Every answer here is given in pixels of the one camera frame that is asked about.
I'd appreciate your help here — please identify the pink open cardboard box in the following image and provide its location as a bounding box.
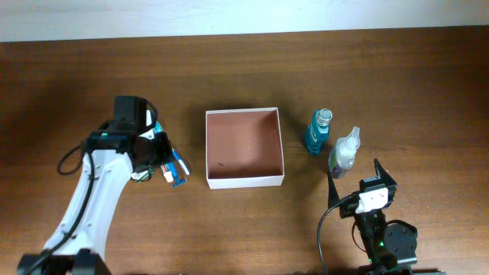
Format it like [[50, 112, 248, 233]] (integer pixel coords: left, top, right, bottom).
[[206, 107, 285, 189]]

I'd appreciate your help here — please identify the white green packet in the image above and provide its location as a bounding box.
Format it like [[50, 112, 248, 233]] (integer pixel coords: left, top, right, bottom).
[[131, 165, 154, 183]]

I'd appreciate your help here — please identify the clear purple spray bottle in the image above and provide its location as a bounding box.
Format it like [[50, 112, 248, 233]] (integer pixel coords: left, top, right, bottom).
[[329, 127, 361, 179]]

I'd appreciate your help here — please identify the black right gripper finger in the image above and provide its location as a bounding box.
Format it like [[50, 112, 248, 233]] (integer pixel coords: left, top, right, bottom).
[[327, 171, 340, 208], [374, 158, 394, 186]]

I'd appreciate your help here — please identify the blue white toothbrush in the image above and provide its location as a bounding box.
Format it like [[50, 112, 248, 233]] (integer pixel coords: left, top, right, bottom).
[[154, 121, 190, 176]]

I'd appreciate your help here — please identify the teal mouthwash bottle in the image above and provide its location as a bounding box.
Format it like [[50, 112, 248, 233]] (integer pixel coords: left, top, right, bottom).
[[306, 108, 333, 155]]

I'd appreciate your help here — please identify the green toothpaste tube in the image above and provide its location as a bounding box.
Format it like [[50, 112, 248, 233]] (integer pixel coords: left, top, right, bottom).
[[160, 163, 173, 183]]

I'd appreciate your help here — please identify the blue disposable razor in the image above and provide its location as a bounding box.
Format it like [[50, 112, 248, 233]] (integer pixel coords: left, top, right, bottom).
[[169, 162, 186, 188]]

